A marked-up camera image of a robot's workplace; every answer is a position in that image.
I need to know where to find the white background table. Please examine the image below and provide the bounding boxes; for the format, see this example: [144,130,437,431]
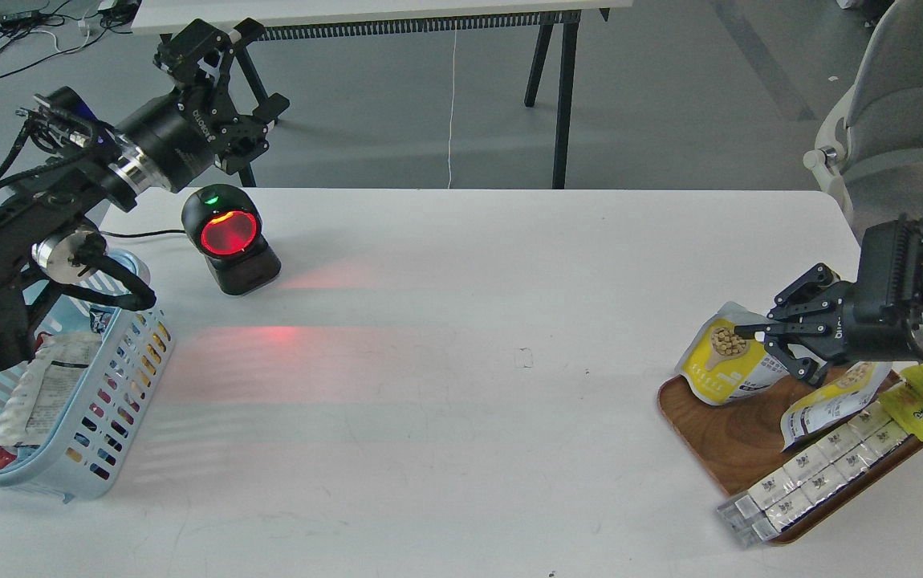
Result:
[132,1,632,189]

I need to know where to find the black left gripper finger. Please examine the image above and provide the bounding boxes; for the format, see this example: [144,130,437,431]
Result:
[217,94,290,175]
[154,18,266,96]

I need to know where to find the clear boxed white snacks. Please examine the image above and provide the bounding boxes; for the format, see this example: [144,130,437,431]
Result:
[716,401,914,547]

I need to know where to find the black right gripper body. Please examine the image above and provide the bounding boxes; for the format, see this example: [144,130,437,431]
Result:
[767,289,923,370]

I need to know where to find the black barcode scanner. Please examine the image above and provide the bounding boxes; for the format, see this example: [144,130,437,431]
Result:
[181,184,282,295]

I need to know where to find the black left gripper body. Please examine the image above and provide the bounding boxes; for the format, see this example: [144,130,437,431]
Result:
[116,87,256,193]

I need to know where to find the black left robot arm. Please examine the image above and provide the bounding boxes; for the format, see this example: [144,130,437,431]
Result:
[0,18,289,371]

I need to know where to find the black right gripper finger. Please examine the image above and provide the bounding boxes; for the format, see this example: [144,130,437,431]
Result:
[767,263,842,318]
[734,321,829,388]

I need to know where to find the brown wooden tray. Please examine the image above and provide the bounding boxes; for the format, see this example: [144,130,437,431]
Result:
[657,376,923,545]

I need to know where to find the white snack packet in basket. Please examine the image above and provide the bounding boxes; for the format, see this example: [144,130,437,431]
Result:
[0,332,102,446]

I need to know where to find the yellow white snack pouch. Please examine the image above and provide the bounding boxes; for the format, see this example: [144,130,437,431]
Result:
[780,361,893,451]

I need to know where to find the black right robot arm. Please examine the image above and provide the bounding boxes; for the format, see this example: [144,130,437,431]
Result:
[734,215,923,387]

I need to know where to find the yellow nut snack pouch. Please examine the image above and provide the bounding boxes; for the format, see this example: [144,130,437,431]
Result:
[677,301,788,406]

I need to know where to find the floor cables bundle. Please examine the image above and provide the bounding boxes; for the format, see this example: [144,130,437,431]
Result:
[0,0,137,88]

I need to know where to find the light blue plastic basket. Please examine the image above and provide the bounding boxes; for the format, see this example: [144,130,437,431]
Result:
[0,296,175,502]

